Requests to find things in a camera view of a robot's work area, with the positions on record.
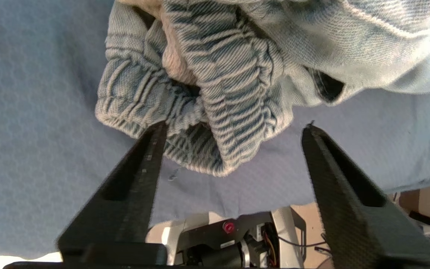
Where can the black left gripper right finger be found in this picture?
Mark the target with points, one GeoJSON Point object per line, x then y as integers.
{"type": "Point", "coordinates": [349, 231]}

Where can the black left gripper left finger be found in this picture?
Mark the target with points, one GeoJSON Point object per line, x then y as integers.
{"type": "Point", "coordinates": [125, 216]}

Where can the light blue denim shorts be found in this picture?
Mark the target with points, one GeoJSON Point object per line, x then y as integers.
{"type": "Point", "coordinates": [237, 74]}

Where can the white black robot base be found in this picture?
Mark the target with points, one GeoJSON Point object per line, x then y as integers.
{"type": "Point", "coordinates": [200, 239]}

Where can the bed with blue sheet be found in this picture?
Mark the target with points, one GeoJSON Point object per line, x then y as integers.
{"type": "Point", "coordinates": [32, 130]}

